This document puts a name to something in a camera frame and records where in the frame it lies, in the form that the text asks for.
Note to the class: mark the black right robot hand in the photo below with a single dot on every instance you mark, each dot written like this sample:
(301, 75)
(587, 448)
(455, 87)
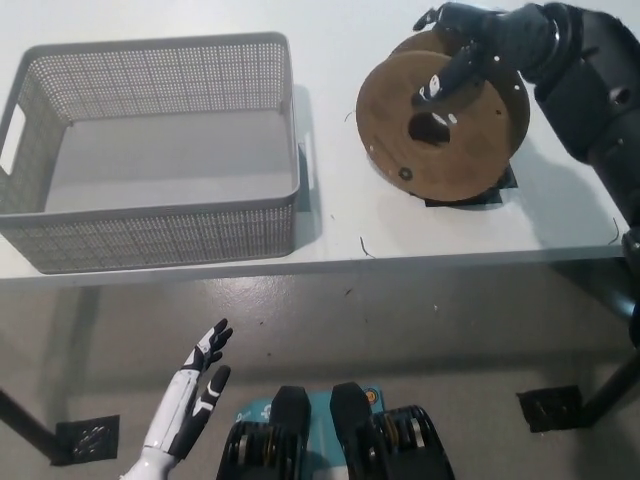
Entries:
(500, 35)

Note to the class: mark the black floor tape patch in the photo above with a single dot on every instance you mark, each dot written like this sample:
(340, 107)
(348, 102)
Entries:
(87, 440)
(547, 407)

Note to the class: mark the cardboard filament spool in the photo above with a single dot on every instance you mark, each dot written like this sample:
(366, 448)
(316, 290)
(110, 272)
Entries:
(475, 150)

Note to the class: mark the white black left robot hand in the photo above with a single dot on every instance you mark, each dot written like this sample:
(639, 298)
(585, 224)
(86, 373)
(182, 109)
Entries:
(185, 415)

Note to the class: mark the black table leg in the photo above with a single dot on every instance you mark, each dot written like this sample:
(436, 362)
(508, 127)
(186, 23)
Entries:
(617, 385)
(25, 425)

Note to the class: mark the grey perforated plastic basket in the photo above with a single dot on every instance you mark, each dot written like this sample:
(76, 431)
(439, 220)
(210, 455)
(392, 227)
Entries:
(150, 230)

